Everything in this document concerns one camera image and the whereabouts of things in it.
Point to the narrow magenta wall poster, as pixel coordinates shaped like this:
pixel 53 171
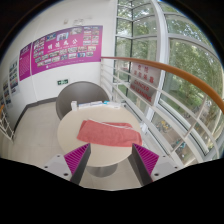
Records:
pixel 25 62

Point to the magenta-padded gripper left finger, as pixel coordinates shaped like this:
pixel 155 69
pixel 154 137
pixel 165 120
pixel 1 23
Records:
pixel 77 157

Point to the short white railing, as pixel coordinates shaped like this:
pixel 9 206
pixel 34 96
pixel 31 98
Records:
pixel 6 126

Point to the white photo wall poster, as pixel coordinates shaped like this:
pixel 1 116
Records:
pixel 14 76

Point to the pink towel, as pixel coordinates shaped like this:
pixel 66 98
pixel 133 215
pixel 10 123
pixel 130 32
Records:
pixel 108 134

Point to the red-lettered warning sign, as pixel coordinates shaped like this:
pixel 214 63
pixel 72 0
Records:
pixel 145 81

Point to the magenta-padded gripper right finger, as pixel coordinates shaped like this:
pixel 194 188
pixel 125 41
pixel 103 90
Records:
pixel 146 159

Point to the grey round-backed chair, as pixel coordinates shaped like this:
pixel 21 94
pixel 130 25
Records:
pixel 80 95

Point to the large magenta wall poster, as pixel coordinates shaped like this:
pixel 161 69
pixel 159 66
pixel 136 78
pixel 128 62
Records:
pixel 66 50

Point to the green exit sign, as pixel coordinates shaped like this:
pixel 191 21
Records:
pixel 62 81

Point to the small upright white box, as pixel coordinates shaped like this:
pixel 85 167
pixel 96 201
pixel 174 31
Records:
pixel 74 106

